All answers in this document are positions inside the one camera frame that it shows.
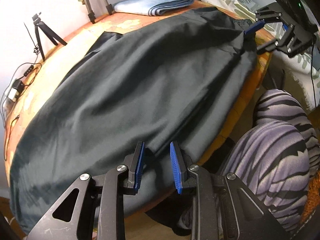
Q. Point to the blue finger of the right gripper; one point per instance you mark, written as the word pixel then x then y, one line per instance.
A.
pixel 254 27

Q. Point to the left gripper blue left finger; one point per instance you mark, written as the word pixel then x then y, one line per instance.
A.
pixel 136 168

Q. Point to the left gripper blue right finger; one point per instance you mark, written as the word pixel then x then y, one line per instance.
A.
pixel 178 167

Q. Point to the dark green pants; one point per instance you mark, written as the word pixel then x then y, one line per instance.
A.
pixel 175 79

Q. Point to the green striped white pillow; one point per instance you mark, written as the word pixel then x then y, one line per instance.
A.
pixel 303 67

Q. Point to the striped purple trouser leg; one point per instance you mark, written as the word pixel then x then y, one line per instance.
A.
pixel 277 157

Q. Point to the folded blue blanket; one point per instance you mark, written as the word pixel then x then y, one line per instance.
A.
pixel 150 7

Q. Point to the white power strip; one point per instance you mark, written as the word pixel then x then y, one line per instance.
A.
pixel 10 99

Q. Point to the black power adapter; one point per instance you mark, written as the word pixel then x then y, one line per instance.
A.
pixel 18 85

